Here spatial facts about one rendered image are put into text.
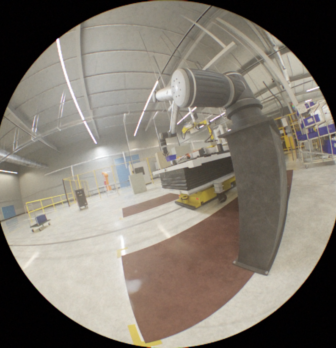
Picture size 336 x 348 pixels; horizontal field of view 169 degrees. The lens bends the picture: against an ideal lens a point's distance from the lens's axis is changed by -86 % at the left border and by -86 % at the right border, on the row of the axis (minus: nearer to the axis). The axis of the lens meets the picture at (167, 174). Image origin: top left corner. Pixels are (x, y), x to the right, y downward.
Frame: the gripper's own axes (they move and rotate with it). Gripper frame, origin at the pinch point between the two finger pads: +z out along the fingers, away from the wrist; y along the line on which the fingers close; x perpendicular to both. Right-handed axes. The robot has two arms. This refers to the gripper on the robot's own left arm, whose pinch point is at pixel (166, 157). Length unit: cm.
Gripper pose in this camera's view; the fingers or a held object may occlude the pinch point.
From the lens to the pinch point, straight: 196.1
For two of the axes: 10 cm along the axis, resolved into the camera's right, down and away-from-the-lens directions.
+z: 2.5, 9.7, 0.3
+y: 9.4, -2.5, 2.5
